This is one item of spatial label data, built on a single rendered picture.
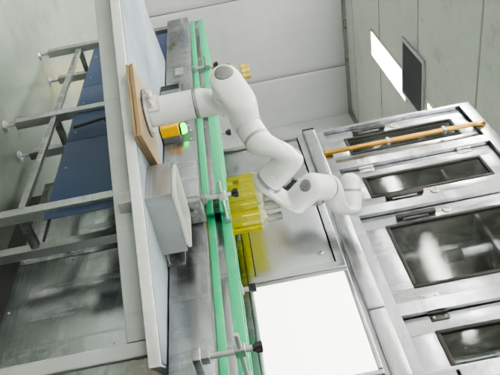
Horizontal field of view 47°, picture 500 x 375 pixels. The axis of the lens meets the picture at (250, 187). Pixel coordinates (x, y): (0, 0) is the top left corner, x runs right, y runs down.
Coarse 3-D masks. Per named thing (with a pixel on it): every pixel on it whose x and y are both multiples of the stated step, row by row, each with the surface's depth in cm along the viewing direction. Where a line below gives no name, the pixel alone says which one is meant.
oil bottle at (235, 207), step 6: (234, 204) 206; (240, 204) 206; (246, 204) 205; (252, 204) 204; (258, 204) 204; (264, 204) 205; (234, 210) 203; (240, 210) 203; (246, 210) 203; (252, 210) 203; (264, 210) 205
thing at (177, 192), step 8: (176, 168) 179; (176, 176) 180; (176, 184) 182; (176, 192) 184; (184, 192) 185; (176, 200) 166; (184, 200) 186; (176, 208) 168; (184, 208) 188; (184, 216) 189; (184, 224) 171; (184, 232) 173
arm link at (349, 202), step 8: (336, 192) 183; (344, 192) 196; (352, 192) 195; (360, 192) 197; (328, 200) 184; (336, 200) 186; (344, 200) 187; (352, 200) 195; (360, 200) 196; (336, 208) 189; (344, 208) 189; (352, 208) 192; (360, 208) 196
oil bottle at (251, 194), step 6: (240, 192) 212; (246, 192) 211; (252, 192) 211; (258, 192) 210; (228, 198) 210; (234, 198) 209; (240, 198) 209; (246, 198) 208; (252, 198) 208; (258, 198) 208; (264, 198) 210
